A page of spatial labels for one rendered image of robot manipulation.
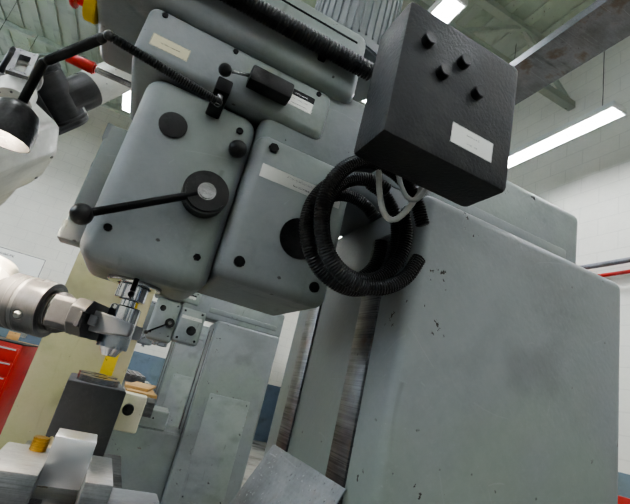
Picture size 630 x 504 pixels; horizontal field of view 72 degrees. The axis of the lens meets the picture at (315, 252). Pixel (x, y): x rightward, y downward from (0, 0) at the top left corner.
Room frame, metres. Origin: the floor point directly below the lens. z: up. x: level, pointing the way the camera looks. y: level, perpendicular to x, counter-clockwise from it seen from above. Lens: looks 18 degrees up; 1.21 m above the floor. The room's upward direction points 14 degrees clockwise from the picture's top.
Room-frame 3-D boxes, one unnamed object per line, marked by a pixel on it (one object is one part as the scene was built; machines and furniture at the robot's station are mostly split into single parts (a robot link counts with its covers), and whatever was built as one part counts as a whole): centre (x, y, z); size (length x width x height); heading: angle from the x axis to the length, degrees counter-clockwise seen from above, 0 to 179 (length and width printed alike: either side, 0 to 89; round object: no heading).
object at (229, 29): (0.72, 0.26, 1.81); 0.47 x 0.26 x 0.16; 110
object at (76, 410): (1.10, 0.43, 1.03); 0.22 x 0.12 x 0.20; 24
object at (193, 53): (0.72, 0.23, 1.68); 0.34 x 0.24 x 0.10; 110
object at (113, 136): (0.67, 0.38, 1.45); 0.04 x 0.04 x 0.21; 20
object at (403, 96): (0.50, -0.12, 1.62); 0.20 x 0.09 x 0.21; 110
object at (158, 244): (0.71, 0.27, 1.47); 0.21 x 0.19 x 0.32; 20
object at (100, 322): (0.68, 0.27, 1.23); 0.06 x 0.02 x 0.03; 90
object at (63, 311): (0.71, 0.36, 1.23); 0.13 x 0.12 x 0.10; 0
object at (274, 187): (0.78, 0.09, 1.47); 0.24 x 0.19 x 0.26; 20
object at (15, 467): (0.65, 0.31, 1.02); 0.15 x 0.06 x 0.04; 22
